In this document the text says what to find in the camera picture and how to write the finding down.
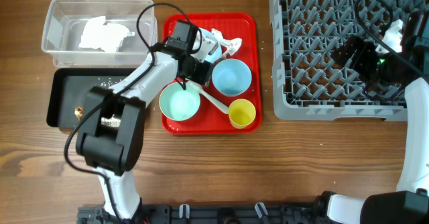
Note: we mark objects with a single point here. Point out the clear plastic bin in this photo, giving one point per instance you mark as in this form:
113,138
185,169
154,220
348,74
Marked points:
66,20

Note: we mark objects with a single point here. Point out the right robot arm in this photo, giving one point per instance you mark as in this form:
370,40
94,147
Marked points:
405,63

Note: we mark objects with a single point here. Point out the white tissue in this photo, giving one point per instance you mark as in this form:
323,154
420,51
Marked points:
100,35

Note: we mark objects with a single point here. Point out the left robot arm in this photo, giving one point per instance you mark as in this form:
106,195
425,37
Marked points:
110,133

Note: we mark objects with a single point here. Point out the light blue bowl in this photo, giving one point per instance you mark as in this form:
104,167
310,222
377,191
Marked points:
231,77

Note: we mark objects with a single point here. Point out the yellow plastic cup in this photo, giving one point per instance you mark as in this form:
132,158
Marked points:
242,113

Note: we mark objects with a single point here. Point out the grey dishwasher rack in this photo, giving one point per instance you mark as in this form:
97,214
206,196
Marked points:
307,83

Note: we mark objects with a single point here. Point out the mint green bowl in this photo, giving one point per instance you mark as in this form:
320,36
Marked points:
178,104

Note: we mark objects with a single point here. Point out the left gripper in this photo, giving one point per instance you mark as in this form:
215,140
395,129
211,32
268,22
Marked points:
202,76

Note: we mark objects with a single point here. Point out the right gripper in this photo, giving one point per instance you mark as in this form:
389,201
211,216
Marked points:
350,54

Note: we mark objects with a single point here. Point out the white rice pile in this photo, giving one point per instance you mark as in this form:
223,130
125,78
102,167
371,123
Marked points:
107,81

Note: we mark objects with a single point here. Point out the brown mushroom piece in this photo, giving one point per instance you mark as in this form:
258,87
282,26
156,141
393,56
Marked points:
78,112

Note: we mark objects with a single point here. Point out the light blue plate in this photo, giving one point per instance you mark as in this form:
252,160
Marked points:
216,54

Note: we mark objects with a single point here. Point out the black plastic tray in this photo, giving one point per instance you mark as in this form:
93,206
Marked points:
70,87

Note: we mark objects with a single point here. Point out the white plastic spoon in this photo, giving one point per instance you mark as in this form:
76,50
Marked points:
219,105

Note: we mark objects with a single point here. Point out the red serving tray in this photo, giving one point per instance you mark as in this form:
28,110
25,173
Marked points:
209,120

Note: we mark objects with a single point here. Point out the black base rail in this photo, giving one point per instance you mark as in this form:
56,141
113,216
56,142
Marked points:
282,214

